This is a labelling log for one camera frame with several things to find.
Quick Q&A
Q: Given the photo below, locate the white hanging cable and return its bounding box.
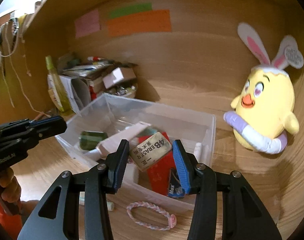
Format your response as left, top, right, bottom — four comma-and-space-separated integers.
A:
0, 17, 52, 118

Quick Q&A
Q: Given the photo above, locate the yellow green spray bottle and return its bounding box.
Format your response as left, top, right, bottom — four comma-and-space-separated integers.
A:
45, 55, 71, 113

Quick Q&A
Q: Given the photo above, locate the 4B eraser block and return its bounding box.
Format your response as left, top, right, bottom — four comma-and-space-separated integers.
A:
130, 132, 172, 171

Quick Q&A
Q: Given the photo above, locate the teal lotion bottle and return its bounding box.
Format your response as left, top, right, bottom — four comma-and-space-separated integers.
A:
138, 127, 158, 137

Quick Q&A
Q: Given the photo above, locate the pink cream tube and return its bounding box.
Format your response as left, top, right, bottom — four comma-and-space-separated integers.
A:
93, 121, 151, 160

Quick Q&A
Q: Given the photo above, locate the orange sticky note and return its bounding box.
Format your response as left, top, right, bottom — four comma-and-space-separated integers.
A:
106, 10, 172, 37

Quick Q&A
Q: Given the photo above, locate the blue razor blade box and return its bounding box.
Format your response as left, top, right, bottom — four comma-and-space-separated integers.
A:
167, 168, 185, 198

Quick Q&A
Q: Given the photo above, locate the red foil tea packet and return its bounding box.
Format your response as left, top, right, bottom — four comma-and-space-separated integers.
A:
138, 132, 175, 196

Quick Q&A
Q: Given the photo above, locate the pink sticky note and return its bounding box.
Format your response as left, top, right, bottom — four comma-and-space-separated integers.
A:
74, 9, 100, 38

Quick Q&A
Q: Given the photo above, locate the clear plastic storage bin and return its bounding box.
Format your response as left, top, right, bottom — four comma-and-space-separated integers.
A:
56, 94, 216, 213

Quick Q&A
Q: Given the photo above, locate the green sticky note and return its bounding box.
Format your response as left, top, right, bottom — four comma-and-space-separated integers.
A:
108, 2, 153, 20

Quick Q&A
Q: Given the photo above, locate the stack of books and papers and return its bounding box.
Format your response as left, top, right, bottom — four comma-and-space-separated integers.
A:
62, 60, 117, 100

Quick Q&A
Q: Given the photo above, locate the white folded paper box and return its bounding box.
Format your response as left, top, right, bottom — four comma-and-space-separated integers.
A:
47, 75, 92, 113

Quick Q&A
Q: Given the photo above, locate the small open cardboard box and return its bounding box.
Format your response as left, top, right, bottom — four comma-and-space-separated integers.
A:
102, 67, 136, 89

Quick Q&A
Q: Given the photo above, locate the dark green glass bottle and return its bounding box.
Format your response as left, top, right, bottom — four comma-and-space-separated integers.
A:
79, 131, 108, 151

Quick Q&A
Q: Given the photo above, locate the white pink lip balm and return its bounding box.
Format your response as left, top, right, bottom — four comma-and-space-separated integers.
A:
193, 142, 202, 162

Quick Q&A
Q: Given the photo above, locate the pink white braided bracelet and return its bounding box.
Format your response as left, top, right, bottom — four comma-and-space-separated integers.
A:
126, 200, 177, 231

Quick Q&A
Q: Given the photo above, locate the white bowl of trinkets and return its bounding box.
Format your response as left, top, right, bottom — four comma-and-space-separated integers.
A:
106, 83, 137, 99

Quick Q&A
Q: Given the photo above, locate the person left hand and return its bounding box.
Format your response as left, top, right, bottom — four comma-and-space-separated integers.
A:
0, 168, 21, 215

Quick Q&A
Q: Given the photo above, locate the red white glue stick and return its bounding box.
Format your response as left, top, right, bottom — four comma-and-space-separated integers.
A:
87, 56, 105, 62

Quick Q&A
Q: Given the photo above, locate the yellow chick bunny plush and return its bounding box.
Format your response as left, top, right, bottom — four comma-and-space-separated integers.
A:
224, 22, 304, 154

